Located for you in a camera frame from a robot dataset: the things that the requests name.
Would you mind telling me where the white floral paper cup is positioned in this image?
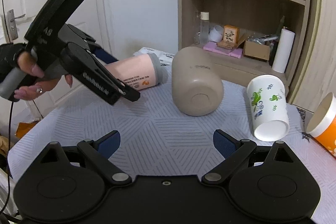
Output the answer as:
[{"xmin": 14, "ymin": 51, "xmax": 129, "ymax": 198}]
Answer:
[{"xmin": 247, "ymin": 75, "xmax": 289, "ymax": 141}]

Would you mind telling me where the pink cup grey rim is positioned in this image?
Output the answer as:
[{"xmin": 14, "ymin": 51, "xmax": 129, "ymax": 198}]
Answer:
[{"xmin": 105, "ymin": 53, "xmax": 168, "ymax": 90}]

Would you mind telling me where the paper towel roll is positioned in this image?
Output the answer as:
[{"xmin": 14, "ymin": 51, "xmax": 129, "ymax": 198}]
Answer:
[{"xmin": 272, "ymin": 28, "xmax": 295, "ymax": 73}]

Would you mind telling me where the clear bottle beige cap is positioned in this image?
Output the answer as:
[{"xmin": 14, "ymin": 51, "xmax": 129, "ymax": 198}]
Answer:
[{"xmin": 199, "ymin": 12, "xmax": 210, "ymax": 46}]

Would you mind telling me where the small cardboard box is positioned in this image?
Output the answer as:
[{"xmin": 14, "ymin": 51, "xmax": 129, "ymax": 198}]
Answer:
[{"xmin": 243, "ymin": 41, "xmax": 270, "ymax": 61}]

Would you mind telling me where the pink flat box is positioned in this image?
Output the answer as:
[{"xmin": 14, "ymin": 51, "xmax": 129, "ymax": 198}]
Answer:
[{"xmin": 203, "ymin": 42, "xmax": 243, "ymax": 59}]

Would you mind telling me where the yellow floral box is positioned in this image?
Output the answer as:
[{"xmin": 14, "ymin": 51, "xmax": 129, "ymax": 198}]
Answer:
[{"xmin": 223, "ymin": 25, "xmax": 240, "ymax": 43}]

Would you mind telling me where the wooden bookshelf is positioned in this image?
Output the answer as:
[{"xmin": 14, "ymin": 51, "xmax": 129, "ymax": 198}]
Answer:
[{"xmin": 175, "ymin": 0, "xmax": 316, "ymax": 104}]

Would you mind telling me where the beige ceramic cup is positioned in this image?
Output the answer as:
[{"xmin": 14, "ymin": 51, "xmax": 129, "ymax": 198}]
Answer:
[{"xmin": 171, "ymin": 47, "xmax": 224, "ymax": 117}]

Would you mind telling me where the white patterned tablecloth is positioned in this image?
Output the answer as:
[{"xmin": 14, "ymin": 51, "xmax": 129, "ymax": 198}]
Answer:
[{"xmin": 7, "ymin": 48, "xmax": 336, "ymax": 224}]

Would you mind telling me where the orange paper cup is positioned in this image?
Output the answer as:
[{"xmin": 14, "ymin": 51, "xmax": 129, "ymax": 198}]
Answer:
[{"xmin": 306, "ymin": 92, "xmax": 336, "ymax": 157}]

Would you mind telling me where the hand with pink nails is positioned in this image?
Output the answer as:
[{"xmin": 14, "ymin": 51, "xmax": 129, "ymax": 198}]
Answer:
[{"xmin": 1, "ymin": 43, "xmax": 61, "ymax": 102}]

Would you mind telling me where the black cable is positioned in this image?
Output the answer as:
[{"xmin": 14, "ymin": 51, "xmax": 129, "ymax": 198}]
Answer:
[{"xmin": 0, "ymin": 100, "xmax": 22, "ymax": 222}]

